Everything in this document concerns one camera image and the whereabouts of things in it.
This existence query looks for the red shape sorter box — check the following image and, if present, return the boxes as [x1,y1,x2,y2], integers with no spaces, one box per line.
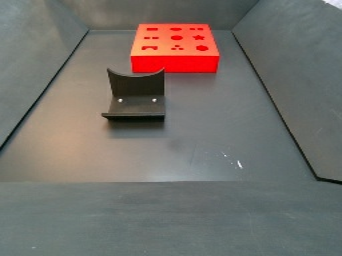
[130,23,221,73]

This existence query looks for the black curved holder bracket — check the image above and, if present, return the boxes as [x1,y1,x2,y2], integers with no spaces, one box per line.
[102,69,166,120]

